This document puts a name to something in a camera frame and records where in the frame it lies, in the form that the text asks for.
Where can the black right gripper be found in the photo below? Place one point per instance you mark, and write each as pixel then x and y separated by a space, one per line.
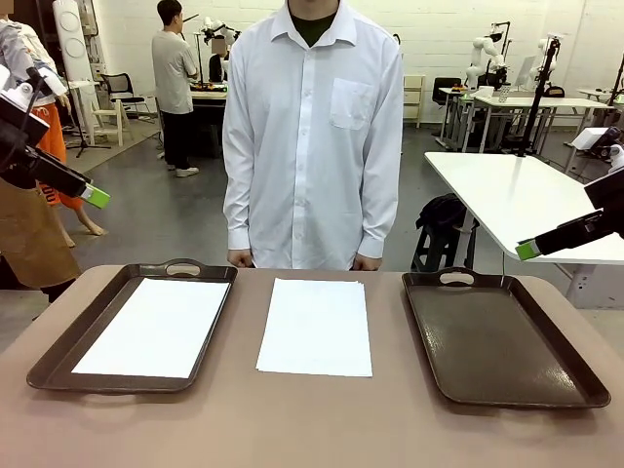
pixel 612 195

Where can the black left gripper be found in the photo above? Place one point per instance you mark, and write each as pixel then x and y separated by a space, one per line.
pixel 19 127

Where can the white A4 paper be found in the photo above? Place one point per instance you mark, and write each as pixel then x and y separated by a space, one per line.
pixel 314 326
pixel 151 326

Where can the person's left forearm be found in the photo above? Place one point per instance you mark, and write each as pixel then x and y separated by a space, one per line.
pixel 378 214

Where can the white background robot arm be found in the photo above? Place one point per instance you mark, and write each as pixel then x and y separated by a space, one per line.
pixel 214 24
pixel 542 49
pixel 480 49

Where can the person's right forearm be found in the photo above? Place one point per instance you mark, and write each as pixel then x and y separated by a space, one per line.
pixel 239 209

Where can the person's right hand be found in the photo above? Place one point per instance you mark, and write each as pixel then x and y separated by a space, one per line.
pixel 241 258

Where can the person's left hand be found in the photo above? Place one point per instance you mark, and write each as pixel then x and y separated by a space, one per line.
pixel 365 263

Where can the mannequin with orange pants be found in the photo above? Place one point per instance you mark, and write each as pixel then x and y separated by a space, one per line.
pixel 51 131

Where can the black tripod stand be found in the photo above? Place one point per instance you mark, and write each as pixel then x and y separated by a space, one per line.
pixel 80 131

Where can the white wooden chair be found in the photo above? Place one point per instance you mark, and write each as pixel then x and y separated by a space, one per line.
pixel 109 113

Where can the large white table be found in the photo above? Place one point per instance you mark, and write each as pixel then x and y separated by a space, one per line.
pixel 487 175

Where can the black mesh office chair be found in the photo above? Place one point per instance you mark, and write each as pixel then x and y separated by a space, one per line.
pixel 117 85

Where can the black backpack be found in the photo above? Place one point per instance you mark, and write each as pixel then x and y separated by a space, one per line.
pixel 441 209

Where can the brown plastic serving tray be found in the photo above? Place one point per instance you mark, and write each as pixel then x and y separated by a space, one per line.
pixel 95 317
pixel 487 341

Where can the white standing air conditioner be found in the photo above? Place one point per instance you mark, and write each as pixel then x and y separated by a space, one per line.
pixel 73 44

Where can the black pole stand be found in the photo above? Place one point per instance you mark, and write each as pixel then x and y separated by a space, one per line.
pixel 536 105

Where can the long white background table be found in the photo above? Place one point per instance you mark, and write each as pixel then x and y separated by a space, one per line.
pixel 536 101

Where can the patterned paper cup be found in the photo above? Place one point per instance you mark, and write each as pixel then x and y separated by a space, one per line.
pixel 503 95

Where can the man in grey shirt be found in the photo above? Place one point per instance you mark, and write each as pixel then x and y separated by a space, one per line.
pixel 173 68

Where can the background workbench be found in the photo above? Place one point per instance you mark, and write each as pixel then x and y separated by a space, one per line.
pixel 209 97

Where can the background computer monitor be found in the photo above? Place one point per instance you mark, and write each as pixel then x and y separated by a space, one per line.
pixel 526 70

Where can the seated person in black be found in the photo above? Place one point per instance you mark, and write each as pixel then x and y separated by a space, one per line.
pixel 218 63

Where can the white shelf unit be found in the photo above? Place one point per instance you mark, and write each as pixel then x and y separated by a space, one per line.
pixel 414 97

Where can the person in white shirt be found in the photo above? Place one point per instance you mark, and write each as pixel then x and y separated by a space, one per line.
pixel 312 146

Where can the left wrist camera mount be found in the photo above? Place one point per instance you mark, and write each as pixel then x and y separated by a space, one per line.
pixel 24 92

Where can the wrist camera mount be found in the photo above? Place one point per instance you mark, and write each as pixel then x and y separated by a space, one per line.
pixel 24 92
pixel 590 139

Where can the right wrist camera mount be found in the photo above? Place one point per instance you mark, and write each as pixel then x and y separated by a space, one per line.
pixel 590 139

